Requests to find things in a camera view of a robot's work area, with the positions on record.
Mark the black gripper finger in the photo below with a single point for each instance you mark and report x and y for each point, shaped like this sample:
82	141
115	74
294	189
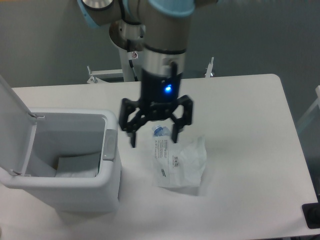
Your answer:
185	120
132	116

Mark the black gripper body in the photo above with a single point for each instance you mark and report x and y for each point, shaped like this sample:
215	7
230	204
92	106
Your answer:
159	95

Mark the grey trash can push button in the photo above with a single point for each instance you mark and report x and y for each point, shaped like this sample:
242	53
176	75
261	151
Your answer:
110	145

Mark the white plastic trash can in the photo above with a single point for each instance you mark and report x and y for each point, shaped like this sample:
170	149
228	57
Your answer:
65	169

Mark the white trash can lid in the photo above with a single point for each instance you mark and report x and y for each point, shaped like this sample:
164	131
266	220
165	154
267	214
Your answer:
17	131

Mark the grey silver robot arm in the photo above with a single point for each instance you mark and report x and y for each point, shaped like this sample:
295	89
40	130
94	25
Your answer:
164	43

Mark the crumpled white plastic bag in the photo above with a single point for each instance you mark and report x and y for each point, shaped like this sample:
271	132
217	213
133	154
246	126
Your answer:
178	165

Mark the black device at table edge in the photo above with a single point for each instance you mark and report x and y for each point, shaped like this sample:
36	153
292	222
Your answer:
311	213

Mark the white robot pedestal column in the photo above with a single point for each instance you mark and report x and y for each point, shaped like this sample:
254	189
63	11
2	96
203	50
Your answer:
131	64

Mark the white metal base frame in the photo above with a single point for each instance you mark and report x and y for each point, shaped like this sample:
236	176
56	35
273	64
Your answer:
116	75

